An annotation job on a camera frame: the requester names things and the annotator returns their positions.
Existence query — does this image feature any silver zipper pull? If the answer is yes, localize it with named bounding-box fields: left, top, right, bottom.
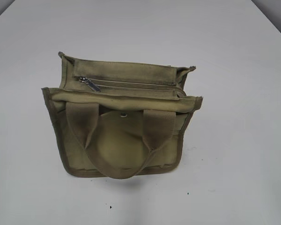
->
left=79, top=76, right=101, bottom=92

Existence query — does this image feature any yellow olive canvas bag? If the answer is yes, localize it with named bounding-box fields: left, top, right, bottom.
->
left=42, top=52, right=203, bottom=179

